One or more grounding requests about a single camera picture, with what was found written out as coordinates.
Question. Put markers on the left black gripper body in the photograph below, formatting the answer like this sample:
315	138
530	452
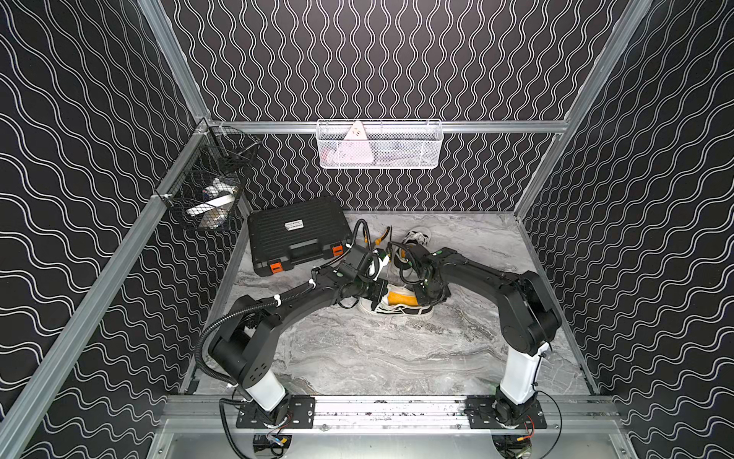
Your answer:
377	295

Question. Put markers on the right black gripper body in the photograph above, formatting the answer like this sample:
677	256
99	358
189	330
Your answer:
425	295

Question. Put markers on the yellow insole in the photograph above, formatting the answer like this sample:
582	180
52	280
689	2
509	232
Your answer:
408	299

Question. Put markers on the black white sneaker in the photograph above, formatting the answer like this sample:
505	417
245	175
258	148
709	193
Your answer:
417	236
383	309

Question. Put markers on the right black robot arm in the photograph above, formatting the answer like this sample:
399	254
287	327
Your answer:
528	320

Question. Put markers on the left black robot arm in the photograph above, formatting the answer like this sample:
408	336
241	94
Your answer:
239	347

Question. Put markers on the black plastic tool case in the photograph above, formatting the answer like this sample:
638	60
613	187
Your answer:
282	238

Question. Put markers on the pink triangular card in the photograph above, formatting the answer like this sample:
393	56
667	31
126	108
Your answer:
355	149

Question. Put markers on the white items in black basket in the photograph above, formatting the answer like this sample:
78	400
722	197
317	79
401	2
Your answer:
218	200

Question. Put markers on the yellow handled pliers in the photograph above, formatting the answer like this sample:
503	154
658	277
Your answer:
373	243

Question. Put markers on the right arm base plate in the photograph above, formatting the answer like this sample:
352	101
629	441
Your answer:
499	413

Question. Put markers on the white wire wall basket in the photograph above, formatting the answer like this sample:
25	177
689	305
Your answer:
397	144

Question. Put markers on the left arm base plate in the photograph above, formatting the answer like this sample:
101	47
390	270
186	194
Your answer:
276	412

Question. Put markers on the black wire wall basket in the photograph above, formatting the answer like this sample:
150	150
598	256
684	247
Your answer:
225	152

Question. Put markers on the aluminium front rail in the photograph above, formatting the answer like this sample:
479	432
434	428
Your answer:
381	414

